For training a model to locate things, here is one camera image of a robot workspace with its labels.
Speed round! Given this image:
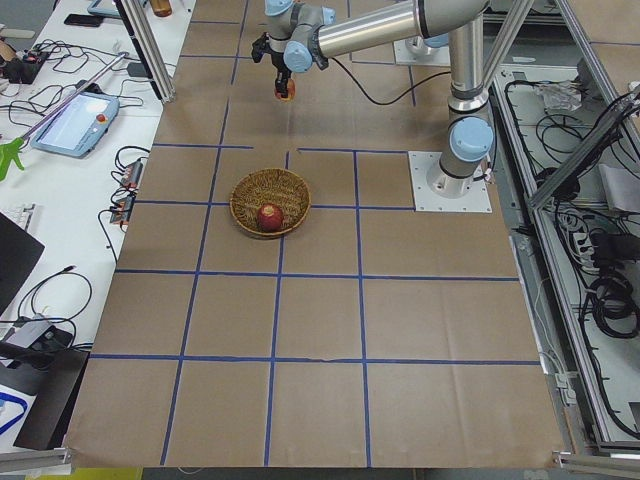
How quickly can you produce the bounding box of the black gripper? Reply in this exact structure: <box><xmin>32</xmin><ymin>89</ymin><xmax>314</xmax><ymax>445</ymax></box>
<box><xmin>251</xmin><ymin>32</ymin><xmax>292</xmax><ymax>99</ymax></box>

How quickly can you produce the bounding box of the orange fruit piece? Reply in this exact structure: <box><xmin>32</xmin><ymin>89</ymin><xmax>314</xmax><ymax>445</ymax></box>
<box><xmin>274</xmin><ymin>78</ymin><xmax>296</xmax><ymax>102</ymax></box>

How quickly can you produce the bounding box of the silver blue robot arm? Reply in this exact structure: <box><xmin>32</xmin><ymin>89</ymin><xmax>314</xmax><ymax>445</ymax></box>
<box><xmin>251</xmin><ymin>1</ymin><xmax>495</xmax><ymax>181</ymax></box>

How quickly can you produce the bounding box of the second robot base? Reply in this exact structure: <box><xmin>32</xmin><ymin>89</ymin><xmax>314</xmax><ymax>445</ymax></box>
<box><xmin>394</xmin><ymin>34</ymin><xmax>450</xmax><ymax>67</ymax></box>

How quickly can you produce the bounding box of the woven wicker basket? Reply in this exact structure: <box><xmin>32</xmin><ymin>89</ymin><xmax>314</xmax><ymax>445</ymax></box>
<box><xmin>230</xmin><ymin>168</ymin><xmax>311</xmax><ymax>239</ymax></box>

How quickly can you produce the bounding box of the red apple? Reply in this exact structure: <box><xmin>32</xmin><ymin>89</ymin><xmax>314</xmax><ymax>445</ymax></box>
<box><xmin>257</xmin><ymin>203</ymin><xmax>284</xmax><ymax>232</ymax></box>

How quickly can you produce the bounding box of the black smartphone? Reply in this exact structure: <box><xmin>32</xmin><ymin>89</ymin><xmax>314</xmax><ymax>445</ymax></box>
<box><xmin>64</xmin><ymin>14</ymin><xmax>103</xmax><ymax>28</ymax></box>

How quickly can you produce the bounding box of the teach pendant tablet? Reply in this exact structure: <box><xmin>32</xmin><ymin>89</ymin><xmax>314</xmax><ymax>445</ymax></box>
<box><xmin>30</xmin><ymin>92</ymin><xmax>120</xmax><ymax>158</ymax></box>

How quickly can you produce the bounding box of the brown paper table cover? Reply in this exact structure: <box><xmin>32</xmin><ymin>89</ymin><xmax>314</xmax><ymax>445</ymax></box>
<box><xmin>66</xmin><ymin>1</ymin><xmax>564</xmax><ymax>468</ymax></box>

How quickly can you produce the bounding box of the green grabber stick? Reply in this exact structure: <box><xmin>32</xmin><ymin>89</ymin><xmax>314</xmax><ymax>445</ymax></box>
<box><xmin>0</xmin><ymin>51</ymin><xmax>128</xmax><ymax>181</ymax></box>

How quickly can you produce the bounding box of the black laptop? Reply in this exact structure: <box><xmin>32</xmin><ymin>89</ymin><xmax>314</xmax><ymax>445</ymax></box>
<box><xmin>0</xmin><ymin>214</ymin><xmax>45</xmax><ymax>313</ymax></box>

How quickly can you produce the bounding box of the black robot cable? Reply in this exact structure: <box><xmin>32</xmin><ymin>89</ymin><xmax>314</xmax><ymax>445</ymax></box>
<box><xmin>327</xmin><ymin>57</ymin><xmax>454</xmax><ymax>106</ymax></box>

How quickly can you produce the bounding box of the aluminium frame post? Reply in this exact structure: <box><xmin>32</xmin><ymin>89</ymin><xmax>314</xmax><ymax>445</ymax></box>
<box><xmin>115</xmin><ymin>0</ymin><xmax>176</xmax><ymax>104</ymax></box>

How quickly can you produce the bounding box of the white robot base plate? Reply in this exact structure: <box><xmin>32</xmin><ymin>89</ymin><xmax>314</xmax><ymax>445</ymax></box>
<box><xmin>408</xmin><ymin>151</ymin><xmax>492</xmax><ymax>214</ymax></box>

